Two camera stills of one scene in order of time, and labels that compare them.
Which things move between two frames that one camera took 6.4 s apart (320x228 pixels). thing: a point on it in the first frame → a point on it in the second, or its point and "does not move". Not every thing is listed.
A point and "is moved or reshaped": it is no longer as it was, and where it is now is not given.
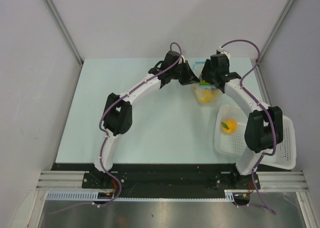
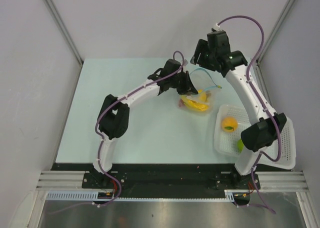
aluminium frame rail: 269,181 does not move
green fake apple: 203,82 → 240,145
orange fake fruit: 229,126 does not move
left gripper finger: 196,79 → 193,90
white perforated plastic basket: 233,145 does not move
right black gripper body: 208,74 → 205,59
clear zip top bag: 205,92 is moved or reshaped
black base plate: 163,176 does not move
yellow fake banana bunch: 207,96 → 193,104
